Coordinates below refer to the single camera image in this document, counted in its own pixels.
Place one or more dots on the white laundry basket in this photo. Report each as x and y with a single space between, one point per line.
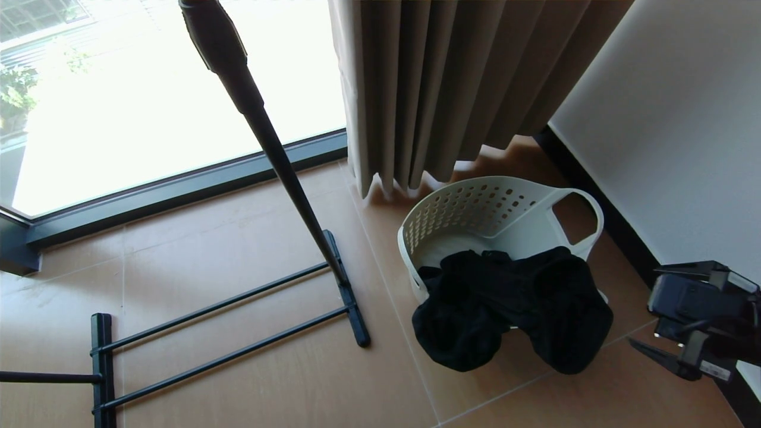
475 208

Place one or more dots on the heap of clothes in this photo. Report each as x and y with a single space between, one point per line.
565 315

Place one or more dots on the black clothes rack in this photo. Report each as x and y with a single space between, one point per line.
235 77

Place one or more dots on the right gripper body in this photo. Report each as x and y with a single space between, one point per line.
750 348

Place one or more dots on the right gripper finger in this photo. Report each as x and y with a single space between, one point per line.
678 364
701 268

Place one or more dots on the window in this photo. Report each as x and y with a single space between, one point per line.
178 190

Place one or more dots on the brown curtain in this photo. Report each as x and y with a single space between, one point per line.
446 89

